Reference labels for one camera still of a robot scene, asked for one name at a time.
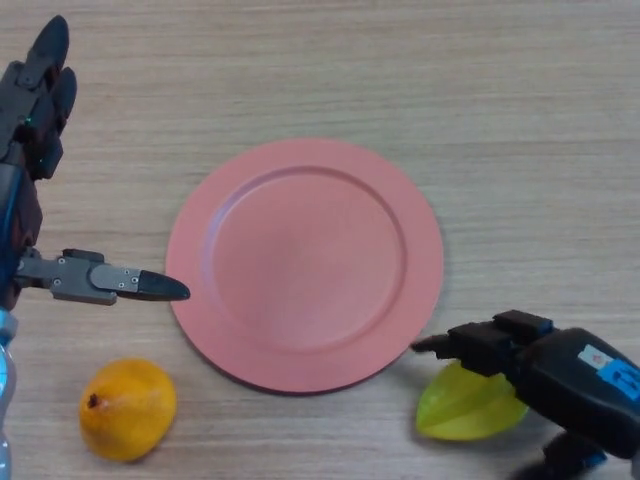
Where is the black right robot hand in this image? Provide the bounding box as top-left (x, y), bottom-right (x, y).
top-left (409, 309), bottom-right (640, 480)

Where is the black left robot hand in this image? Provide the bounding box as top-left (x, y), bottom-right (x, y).
top-left (0, 14), bottom-right (192, 314)

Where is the yellow starfruit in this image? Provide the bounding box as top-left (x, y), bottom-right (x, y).
top-left (415, 360), bottom-right (530, 442)

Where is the round pink plate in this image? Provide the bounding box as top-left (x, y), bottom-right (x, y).
top-left (165, 138), bottom-right (445, 396)

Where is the orange pear-shaped fruit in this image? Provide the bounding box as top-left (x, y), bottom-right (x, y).
top-left (78, 357), bottom-right (178, 463)

